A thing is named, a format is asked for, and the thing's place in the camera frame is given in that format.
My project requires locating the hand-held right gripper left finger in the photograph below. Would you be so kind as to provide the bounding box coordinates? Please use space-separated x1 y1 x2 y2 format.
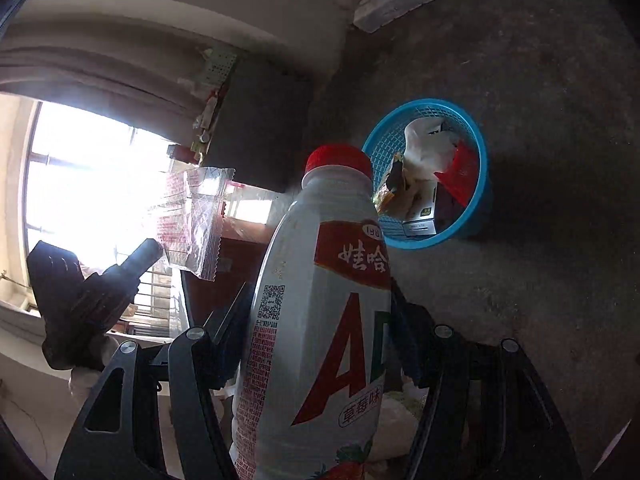
54 280 253 480

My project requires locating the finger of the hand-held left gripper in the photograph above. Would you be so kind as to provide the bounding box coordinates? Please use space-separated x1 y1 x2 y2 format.
102 238 166 286

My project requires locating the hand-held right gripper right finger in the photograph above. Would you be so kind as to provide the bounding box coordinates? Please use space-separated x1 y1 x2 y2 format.
390 277 583 480

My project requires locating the clear wrapper with red print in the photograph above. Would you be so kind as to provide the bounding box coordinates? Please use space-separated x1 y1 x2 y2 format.
150 167 236 281

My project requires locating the white bottle with red cap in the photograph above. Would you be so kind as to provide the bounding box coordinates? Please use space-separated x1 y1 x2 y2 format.
232 144 393 480

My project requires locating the silver cable box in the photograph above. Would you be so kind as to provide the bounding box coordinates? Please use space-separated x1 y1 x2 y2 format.
400 180 453 238

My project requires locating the blue plastic waste basket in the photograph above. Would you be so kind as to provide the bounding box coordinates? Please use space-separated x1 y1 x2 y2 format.
361 99 493 252

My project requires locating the red snack wrapper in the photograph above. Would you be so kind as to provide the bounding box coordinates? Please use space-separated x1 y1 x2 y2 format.
434 141 481 206

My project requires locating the white cloth glove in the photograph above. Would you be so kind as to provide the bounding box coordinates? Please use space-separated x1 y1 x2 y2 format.
402 117 461 183

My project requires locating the person's left forearm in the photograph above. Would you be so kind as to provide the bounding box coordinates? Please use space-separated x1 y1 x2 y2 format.
67 340 121 403

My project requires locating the metal window railing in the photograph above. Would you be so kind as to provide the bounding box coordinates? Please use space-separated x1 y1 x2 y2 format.
115 240 186 336

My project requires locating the yellow snack wrapper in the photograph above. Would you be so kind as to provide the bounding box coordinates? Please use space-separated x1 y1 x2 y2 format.
374 152 408 217

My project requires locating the grey cabinet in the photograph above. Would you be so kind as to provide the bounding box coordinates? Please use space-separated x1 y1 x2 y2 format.
207 57 321 193

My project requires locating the beige curtain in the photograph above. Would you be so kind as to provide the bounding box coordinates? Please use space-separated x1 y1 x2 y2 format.
0 0 351 136

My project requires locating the small green storage basket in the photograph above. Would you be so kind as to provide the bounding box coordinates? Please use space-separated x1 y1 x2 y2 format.
197 47 238 86

